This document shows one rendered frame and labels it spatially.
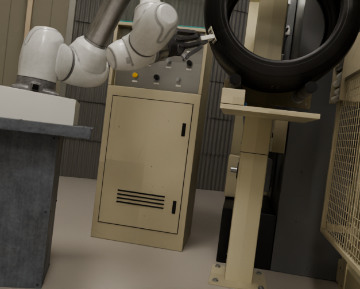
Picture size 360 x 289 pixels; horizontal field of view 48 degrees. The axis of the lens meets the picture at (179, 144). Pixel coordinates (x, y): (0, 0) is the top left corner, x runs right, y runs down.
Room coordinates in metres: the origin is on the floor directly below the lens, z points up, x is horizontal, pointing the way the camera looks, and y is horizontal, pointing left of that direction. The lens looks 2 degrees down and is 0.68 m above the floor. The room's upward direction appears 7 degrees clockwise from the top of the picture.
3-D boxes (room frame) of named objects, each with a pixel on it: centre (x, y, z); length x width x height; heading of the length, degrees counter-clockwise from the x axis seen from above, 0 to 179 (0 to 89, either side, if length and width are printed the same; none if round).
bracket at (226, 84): (1.87, -0.37, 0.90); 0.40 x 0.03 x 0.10; 82
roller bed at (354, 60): (1.86, -0.75, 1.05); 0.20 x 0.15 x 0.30; 172
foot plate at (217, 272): (1.95, -0.36, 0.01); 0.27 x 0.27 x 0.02; 82
